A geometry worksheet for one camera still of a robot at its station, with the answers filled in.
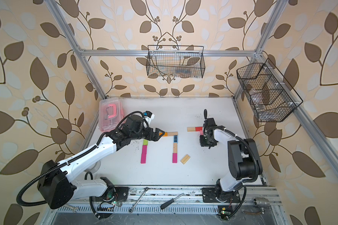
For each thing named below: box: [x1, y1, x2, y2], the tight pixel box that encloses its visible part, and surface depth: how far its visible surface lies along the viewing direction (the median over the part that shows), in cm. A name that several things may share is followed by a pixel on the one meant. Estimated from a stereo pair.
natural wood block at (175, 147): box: [173, 142, 178, 154], surface depth 93 cm
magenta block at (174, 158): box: [172, 152, 178, 164], surface depth 89 cm
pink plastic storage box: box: [98, 97, 126, 132], surface depth 98 cm
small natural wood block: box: [180, 153, 191, 165], surface depth 88 cm
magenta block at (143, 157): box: [140, 150, 147, 164], surface depth 89 cm
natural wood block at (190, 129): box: [186, 126, 196, 132], surface depth 104 cm
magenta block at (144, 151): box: [141, 144, 148, 158], surface depth 92 cm
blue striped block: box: [173, 135, 178, 143], surface depth 98 cm
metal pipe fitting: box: [253, 196, 270, 207], surface depth 71 cm
